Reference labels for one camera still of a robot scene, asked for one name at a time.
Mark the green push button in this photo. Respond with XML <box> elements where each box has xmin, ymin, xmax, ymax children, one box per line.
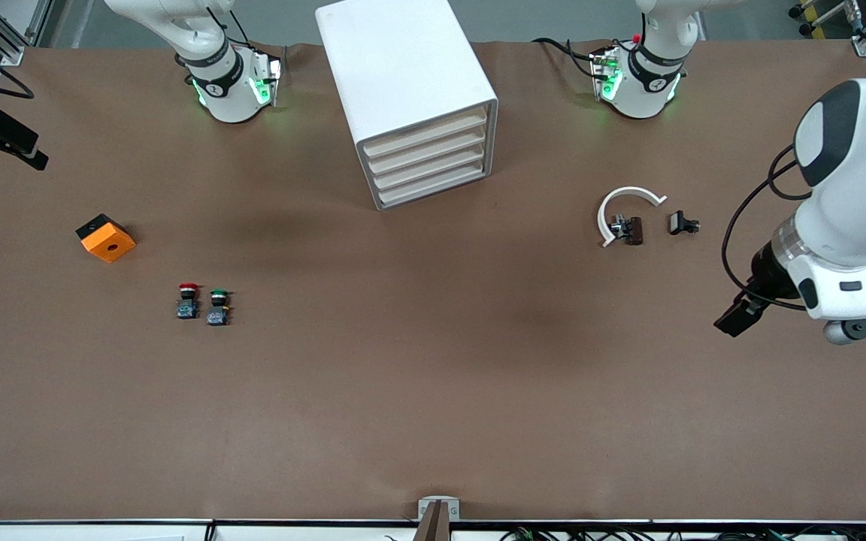
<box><xmin>206</xmin><ymin>289</ymin><xmax>233</xmax><ymax>327</ymax></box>

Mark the brown block with metal clip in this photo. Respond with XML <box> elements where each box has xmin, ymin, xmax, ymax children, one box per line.
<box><xmin>610</xmin><ymin>214</ymin><xmax>645</xmax><ymax>246</ymax></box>

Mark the white curved plastic piece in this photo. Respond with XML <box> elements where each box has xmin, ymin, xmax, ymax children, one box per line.
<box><xmin>597</xmin><ymin>186</ymin><xmax>668</xmax><ymax>249</ymax></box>

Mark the cart with black casters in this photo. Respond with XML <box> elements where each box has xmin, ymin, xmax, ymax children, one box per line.
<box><xmin>789</xmin><ymin>0</ymin><xmax>855</xmax><ymax>40</ymax></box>

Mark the brown table cover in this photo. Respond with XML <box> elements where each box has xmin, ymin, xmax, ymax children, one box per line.
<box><xmin>0</xmin><ymin>39</ymin><xmax>866</xmax><ymax>523</ymax></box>

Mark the orange button enclosure box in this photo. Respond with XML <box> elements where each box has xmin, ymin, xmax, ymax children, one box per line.
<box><xmin>75</xmin><ymin>214</ymin><xmax>137</xmax><ymax>264</ymax></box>

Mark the black right base cable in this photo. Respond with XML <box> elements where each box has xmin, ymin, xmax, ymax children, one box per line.
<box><xmin>207</xmin><ymin>6</ymin><xmax>254</xmax><ymax>47</ymax></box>

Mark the black base cable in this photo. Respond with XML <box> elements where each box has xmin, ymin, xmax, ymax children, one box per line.
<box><xmin>207</xmin><ymin>6</ymin><xmax>254</xmax><ymax>47</ymax></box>
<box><xmin>531</xmin><ymin>36</ymin><xmax>601</xmax><ymax>80</ymax></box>

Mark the black left base cable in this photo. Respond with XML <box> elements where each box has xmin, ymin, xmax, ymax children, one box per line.
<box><xmin>531</xmin><ymin>36</ymin><xmax>601</xmax><ymax>80</ymax></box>

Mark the grey metal camera bracket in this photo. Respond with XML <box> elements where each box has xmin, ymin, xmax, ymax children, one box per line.
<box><xmin>417</xmin><ymin>496</ymin><xmax>461</xmax><ymax>541</ymax></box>

